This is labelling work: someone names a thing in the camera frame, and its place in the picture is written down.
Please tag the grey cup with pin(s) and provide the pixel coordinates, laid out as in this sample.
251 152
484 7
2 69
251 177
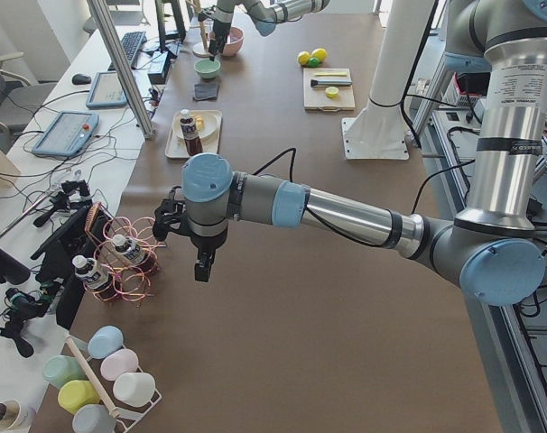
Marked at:
93 418

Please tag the braided donut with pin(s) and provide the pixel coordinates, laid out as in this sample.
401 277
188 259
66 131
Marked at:
199 122

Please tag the green bowl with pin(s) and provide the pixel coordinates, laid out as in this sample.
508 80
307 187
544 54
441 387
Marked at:
207 68

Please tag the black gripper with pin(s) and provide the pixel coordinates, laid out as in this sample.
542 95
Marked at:
204 246
219 32

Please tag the light blue cup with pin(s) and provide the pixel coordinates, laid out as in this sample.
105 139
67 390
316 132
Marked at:
105 342

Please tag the wooden cutting board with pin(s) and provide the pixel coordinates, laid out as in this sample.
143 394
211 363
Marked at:
314 99

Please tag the dark tea bottle in rack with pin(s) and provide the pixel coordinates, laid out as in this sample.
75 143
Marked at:
137 257

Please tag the copper wire bottle rack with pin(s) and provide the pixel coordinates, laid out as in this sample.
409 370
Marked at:
100 227

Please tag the grey folded cloth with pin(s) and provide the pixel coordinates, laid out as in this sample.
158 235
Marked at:
205 91

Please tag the blue teach pendant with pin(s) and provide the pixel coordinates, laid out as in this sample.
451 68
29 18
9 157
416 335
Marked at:
106 92
67 135

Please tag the pink bowl with ice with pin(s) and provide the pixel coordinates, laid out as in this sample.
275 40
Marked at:
234 42

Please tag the yellow cup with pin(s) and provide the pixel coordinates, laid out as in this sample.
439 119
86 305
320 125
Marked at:
76 394

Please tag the half lemon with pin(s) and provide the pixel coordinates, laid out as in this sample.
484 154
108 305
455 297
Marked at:
331 92

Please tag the pale green cup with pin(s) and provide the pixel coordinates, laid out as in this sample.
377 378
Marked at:
61 369

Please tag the black keyboard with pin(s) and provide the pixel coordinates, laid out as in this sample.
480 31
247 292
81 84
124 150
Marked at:
132 43

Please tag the wooden mug tree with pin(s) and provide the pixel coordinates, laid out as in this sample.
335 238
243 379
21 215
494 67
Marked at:
200 49

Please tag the pink cup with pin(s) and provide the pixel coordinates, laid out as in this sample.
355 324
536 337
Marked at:
121 361

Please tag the yellow lemon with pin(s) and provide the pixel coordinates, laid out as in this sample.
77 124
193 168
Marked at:
320 54
303 57

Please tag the computer mouse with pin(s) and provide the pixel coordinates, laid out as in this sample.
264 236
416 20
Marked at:
81 79

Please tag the white cup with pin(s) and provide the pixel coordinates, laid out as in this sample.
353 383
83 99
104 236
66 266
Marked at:
134 389

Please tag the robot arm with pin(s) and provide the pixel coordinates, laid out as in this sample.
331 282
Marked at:
264 17
283 166

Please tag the yellow plastic knife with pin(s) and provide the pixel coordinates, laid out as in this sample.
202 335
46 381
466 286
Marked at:
330 74

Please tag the green lime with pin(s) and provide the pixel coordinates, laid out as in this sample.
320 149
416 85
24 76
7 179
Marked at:
313 62

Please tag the aluminium frame post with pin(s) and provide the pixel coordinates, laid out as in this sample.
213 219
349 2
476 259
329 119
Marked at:
105 24

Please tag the white plate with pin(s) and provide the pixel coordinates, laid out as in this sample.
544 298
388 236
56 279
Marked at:
211 125

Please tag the metal muddler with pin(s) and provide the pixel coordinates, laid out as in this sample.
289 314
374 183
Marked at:
324 83

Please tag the dark tea bottle on tray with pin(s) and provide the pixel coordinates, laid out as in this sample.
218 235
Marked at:
190 133

